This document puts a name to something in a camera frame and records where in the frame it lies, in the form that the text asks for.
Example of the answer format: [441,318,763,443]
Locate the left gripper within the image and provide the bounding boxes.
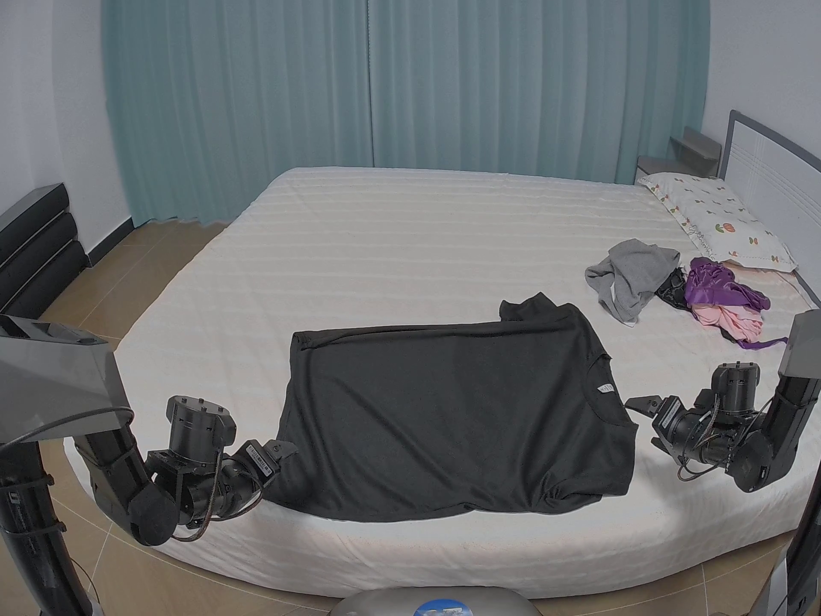
[215,440,300,518]

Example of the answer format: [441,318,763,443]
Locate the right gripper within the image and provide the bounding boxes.
[625,395,713,470]

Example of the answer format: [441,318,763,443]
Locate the black T-shirt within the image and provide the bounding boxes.
[263,293,639,523]

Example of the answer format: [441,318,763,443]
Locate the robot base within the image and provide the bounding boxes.
[330,586,536,616]

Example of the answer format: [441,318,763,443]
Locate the bed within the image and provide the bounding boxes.
[61,110,821,601]

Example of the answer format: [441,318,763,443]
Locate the black shiny garment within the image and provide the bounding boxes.
[656,267,690,311]

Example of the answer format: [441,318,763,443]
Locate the pink garment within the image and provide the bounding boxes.
[691,304,765,344]

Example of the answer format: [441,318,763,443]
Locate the grey garment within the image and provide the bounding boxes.
[585,239,681,327]

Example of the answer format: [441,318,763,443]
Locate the purple garment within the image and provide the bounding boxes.
[685,257,789,351]

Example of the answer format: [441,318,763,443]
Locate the white printed pillow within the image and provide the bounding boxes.
[638,172,799,274]

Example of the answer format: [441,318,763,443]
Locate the grey bedside table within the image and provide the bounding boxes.
[635,127,722,184]

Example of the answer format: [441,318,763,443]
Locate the black chest of drawers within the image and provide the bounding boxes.
[0,182,87,319]

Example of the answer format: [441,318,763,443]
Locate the blue-green curtain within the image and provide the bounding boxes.
[101,0,374,226]
[369,0,709,184]

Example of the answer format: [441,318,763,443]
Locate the black cable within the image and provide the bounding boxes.
[170,485,265,544]
[676,456,729,483]
[0,408,136,455]

